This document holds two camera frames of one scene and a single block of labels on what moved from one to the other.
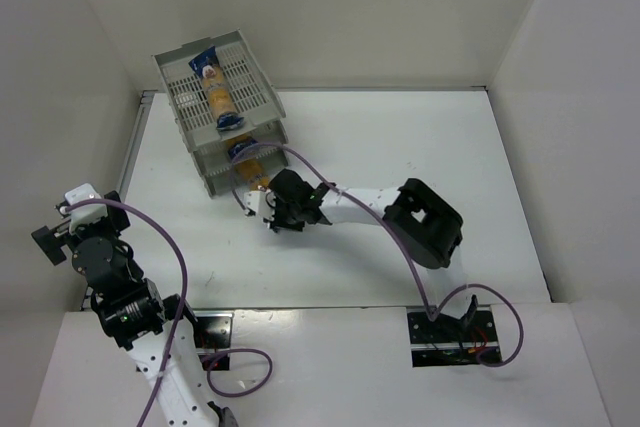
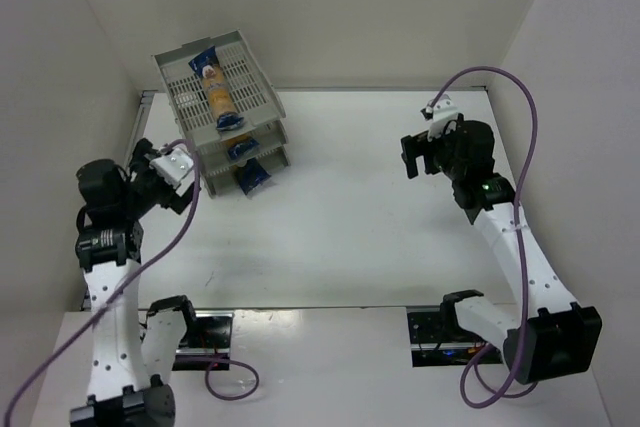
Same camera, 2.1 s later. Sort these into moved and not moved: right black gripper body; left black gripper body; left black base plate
Moved: left black gripper body; right black gripper body
Not moved: left black base plate
